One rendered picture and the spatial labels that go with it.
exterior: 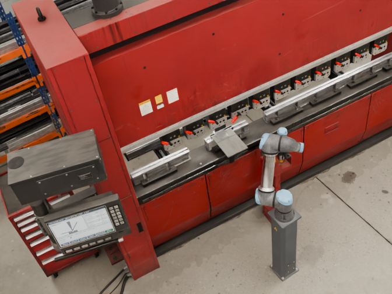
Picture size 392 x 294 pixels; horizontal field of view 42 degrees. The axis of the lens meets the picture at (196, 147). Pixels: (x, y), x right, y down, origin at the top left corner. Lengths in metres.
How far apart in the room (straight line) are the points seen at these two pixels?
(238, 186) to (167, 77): 1.41
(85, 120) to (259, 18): 1.40
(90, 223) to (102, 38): 1.11
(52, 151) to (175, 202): 1.55
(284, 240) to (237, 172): 0.75
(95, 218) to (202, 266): 1.64
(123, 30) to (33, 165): 0.97
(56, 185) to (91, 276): 1.94
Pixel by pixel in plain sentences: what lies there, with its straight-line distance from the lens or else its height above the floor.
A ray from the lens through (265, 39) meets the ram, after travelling 3.77.
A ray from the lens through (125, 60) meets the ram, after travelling 3.28.
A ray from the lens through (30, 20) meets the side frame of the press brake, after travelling 3.37.
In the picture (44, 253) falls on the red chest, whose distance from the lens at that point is 4.45.
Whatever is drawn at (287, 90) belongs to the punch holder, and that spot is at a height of 1.16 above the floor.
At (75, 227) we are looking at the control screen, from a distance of 3.14.
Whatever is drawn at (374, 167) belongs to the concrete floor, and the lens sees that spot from 5.22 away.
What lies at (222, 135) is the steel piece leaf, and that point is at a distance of 4.06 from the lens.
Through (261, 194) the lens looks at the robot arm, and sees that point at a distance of 3.65.
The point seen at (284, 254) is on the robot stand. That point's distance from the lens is 4.09.
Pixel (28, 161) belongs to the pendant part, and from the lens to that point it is 2.92.
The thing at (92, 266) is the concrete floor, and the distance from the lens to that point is 4.75.
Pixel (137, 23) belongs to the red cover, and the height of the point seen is 2.24.
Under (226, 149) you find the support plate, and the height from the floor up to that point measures 1.00.
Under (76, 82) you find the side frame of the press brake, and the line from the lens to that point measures 2.98.
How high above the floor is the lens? 3.87
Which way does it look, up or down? 46 degrees down
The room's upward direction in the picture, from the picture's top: 10 degrees counter-clockwise
